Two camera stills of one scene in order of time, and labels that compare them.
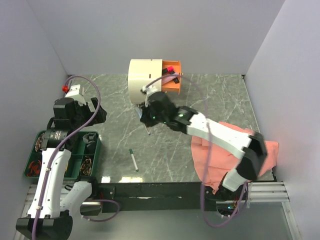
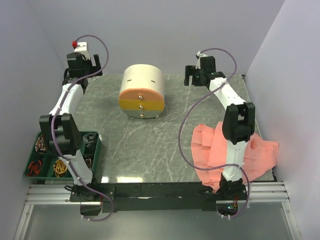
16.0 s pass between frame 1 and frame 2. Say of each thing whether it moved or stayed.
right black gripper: moved
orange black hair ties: stayed
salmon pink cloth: stayed
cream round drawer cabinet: moved
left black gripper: moved
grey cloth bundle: stayed
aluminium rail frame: stayed
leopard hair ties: stayed
